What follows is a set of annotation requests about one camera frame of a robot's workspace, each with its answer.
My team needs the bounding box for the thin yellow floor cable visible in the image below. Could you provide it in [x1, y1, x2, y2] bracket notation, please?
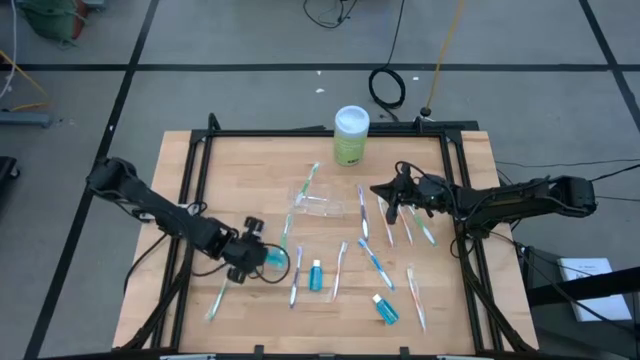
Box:
[0, 48, 51, 112]

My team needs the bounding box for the dark grey cabinet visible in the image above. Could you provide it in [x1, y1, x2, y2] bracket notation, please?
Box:
[519, 244, 640, 360]

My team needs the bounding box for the white paper booklet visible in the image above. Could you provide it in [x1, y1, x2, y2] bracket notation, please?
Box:
[556, 256, 634, 323]

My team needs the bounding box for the black coiled floor cable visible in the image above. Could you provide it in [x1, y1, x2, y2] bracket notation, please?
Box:
[367, 0, 408, 123]

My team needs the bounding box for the blue toothbrush clear wrapper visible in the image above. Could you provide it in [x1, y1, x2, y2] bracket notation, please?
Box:
[356, 237, 397, 292]

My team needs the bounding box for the white cable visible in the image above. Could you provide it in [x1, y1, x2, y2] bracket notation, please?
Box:
[0, 0, 19, 100]

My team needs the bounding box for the black metal table frame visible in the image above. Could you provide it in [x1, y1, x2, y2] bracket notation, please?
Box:
[119, 112, 539, 360]

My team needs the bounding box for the black chair base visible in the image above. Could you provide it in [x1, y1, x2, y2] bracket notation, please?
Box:
[0, 155, 21, 201]

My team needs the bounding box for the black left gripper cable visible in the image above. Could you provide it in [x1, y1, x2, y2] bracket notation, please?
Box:
[192, 199, 292, 285]

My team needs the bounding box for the thin black looped cable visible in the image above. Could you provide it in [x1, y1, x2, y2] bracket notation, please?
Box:
[302, 0, 359, 30]

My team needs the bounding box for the black metal bar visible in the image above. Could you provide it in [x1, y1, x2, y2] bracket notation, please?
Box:
[524, 266, 640, 308]

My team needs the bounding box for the green toothbrush clear wrapper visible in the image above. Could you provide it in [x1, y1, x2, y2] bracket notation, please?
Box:
[278, 213, 294, 251]
[407, 204, 439, 248]
[205, 276, 232, 322]

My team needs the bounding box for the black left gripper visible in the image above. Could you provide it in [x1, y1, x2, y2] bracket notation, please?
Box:
[219, 217, 270, 285]

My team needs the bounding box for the green bag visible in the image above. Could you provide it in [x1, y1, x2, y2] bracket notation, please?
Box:
[17, 0, 94, 49]

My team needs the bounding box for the thin black floor cable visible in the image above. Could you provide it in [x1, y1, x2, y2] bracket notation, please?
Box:
[494, 158, 640, 169]

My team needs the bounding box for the green canister white lid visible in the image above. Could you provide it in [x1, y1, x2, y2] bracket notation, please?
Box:
[333, 104, 372, 168]

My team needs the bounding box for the teal toothbrush clear wrapper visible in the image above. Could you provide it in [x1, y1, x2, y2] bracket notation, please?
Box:
[293, 160, 322, 208]

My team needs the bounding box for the clear acrylic organizer box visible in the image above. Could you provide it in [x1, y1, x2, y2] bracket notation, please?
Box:
[288, 185, 347, 219]

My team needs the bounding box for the grey flat base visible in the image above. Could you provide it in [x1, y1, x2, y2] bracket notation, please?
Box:
[0, 110, 53, 129]

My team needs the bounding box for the long yellow cable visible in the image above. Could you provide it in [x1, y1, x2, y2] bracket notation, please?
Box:
[424, 0, 467, 119]

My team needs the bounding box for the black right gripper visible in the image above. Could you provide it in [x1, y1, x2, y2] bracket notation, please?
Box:
[369, 160, 454, 217]

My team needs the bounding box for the small blue mouthwash bottle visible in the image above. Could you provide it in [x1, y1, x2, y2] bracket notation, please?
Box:
[308, 258, 324, 293]
[371, 293, 401, 327]
[264, 247, 290, 271]

